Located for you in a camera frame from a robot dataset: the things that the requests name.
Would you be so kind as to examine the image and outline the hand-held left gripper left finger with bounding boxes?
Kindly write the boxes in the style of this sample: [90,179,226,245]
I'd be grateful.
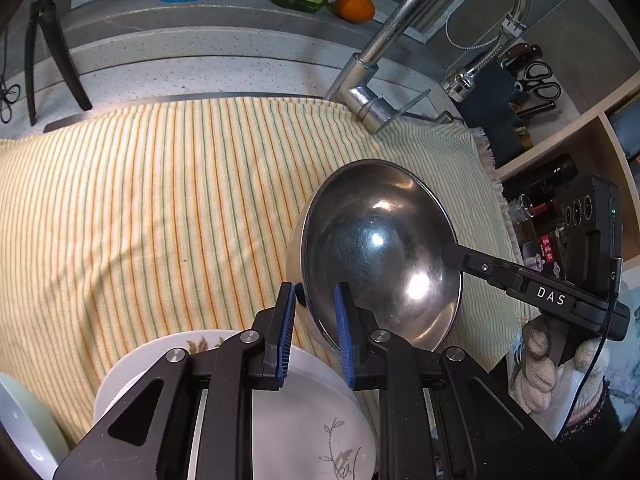
[52,281,301,480]

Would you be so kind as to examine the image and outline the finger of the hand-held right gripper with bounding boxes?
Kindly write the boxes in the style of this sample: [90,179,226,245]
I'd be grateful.
[440,243,523,292]

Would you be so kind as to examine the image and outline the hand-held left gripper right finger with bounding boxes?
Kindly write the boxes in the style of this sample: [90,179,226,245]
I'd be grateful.
[334,282,586,480]

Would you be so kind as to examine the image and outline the large steel bowl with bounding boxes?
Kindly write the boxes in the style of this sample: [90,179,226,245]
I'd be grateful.
[287,159,465,353]

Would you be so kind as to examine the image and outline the person's right forearm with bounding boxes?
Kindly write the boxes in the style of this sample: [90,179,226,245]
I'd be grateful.
[562,377,640,441]

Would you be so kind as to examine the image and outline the person's right hand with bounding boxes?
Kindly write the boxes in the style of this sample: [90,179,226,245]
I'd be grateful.
[512,314,612,442]

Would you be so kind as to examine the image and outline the black flashlight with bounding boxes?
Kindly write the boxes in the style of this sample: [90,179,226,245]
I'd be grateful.
[505,155,579,202]

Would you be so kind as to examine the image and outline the white plate grey leaf print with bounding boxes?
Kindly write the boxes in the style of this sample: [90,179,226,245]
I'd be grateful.
[94,329,377,480]

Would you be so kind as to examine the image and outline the wooden shelf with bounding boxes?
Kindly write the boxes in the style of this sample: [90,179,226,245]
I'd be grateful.
[495,110,640,221]

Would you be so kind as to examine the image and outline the dark knife block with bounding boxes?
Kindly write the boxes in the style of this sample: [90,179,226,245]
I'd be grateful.
[500,60,562,153]

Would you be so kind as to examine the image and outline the black scissors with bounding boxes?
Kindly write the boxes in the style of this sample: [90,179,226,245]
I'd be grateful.
[517,61,562,102]

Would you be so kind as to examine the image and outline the yellow striped cloth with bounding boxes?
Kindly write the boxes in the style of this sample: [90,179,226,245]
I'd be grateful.
[0,96,533,448]

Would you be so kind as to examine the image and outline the chrome faucet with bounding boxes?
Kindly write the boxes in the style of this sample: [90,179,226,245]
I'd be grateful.
[322,0,532,136]

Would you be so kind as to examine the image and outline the plain white bowl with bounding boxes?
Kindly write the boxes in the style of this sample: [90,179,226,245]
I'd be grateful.
[0,372,68,480]

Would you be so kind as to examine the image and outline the orange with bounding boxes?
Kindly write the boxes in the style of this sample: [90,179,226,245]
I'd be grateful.
[334,0,376,23]

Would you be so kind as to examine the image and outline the pull-out sprayer hose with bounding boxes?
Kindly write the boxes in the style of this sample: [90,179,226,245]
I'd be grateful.
[440,25,523,104]

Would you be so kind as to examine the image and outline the black ring light cable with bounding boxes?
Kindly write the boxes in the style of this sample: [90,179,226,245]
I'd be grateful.
[0,25,22,124]

